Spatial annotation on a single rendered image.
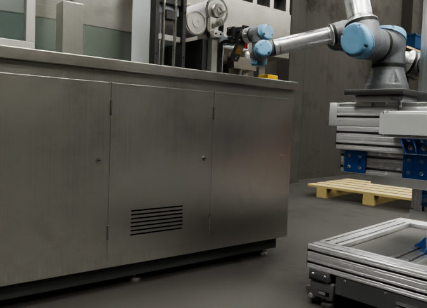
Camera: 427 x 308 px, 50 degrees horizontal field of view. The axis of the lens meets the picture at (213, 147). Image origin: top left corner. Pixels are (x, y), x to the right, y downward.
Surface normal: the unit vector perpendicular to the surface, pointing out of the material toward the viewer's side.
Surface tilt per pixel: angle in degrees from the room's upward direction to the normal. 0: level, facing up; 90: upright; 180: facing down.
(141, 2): 90
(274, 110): 90
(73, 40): 90
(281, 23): 90
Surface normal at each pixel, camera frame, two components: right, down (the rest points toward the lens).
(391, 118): -0.71, 0.01
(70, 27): 0.61, 0.07
